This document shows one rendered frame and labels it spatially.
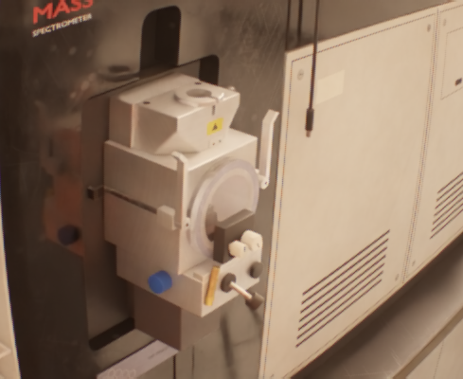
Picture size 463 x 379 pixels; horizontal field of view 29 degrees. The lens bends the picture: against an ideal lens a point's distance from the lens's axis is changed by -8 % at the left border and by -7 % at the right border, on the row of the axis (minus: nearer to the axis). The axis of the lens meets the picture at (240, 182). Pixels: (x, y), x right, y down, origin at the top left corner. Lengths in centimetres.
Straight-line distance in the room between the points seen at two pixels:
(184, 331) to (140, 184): 16
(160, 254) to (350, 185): 45
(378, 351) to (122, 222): 72
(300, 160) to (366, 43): 18
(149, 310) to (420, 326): 73
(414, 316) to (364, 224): 33
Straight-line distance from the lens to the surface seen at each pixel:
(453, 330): 165
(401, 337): 151
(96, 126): 81
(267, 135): 83
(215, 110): 80
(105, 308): 90
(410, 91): 130
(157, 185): 79
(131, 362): 95
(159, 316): 88
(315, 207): 115
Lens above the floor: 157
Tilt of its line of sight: 25 degrees down
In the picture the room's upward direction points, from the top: 4 degrees clockwise
